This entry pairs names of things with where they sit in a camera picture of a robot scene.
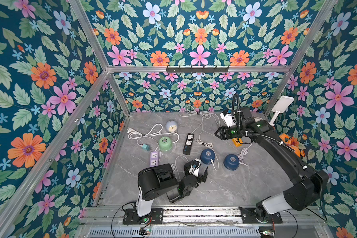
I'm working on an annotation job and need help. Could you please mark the white usb cable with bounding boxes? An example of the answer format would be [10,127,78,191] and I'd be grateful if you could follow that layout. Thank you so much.
[237,142,254,167]
[194,127,219,172]

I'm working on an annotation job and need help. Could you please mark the blue meat grinder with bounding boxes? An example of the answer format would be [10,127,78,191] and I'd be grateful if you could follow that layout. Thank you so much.
[223,154,240,171]
[200,148,215,165]

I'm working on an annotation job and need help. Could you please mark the blue meat grinder front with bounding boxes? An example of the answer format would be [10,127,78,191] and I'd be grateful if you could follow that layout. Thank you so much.
[223,154,240,171]

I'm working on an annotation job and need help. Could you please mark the green charger adapter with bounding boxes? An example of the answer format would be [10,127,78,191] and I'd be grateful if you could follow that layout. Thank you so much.
[141,144,151,151]

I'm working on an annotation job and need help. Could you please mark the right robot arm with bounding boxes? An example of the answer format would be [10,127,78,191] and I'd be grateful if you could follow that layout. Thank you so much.
[215,94,329,223]

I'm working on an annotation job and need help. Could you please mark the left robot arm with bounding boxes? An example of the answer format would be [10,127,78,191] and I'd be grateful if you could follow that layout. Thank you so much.
[135,159,208,217]

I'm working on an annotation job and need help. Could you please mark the green meat grinder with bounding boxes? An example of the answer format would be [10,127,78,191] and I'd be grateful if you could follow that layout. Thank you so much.
[158,136,173,151]

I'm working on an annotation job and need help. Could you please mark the orange power strip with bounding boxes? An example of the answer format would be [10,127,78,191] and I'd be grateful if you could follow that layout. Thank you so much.
[232,138,244,147]

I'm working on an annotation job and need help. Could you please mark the black power strip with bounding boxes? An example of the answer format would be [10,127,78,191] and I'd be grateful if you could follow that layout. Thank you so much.
[183,133,194,155]

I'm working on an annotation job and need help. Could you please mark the purple power strip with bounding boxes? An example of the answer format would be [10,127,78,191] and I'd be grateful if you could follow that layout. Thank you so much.
[149,151,160,167]

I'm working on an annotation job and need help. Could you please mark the pale blue table clock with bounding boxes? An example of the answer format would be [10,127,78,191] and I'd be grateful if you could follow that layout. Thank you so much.
[165,120,178,133]

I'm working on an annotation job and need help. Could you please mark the orange clownfish plush toy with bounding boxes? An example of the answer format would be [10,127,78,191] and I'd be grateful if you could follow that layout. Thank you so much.
[279,133,305,157]

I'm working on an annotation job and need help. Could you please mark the white folding desk lamp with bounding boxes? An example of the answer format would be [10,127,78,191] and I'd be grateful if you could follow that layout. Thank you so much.
[269,96,294,126]

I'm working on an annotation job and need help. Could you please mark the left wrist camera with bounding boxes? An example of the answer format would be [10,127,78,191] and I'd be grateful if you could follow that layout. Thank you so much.
[189,161,201,177]

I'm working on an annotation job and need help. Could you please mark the white cords at back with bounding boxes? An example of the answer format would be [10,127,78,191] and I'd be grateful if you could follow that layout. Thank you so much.
[178,105,224,134]

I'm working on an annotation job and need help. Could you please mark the white power cord left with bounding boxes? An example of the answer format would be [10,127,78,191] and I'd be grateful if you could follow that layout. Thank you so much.
[127,123,180,145]

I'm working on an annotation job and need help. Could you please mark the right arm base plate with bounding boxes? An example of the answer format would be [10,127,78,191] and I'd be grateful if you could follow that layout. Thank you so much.
[239,206,283,224]

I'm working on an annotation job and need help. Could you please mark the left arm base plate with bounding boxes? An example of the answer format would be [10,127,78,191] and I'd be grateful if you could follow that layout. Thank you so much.
[123,208,164,225]

